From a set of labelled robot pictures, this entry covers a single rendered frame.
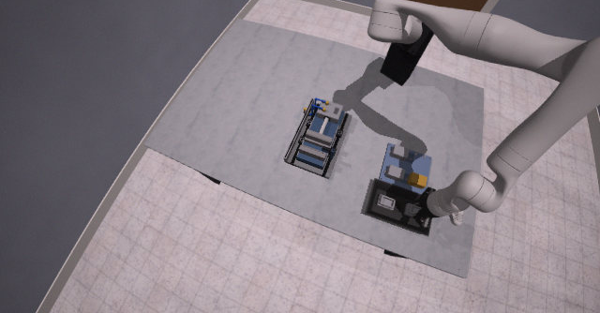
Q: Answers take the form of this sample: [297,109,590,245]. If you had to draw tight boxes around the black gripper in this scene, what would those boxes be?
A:
[412,187,440,228]

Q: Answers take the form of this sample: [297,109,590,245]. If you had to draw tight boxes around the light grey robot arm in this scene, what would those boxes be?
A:
[367,0,600,226]

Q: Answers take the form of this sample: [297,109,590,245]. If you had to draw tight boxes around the brass-yellow rectangular block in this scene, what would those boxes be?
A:
[407,172,427,189]

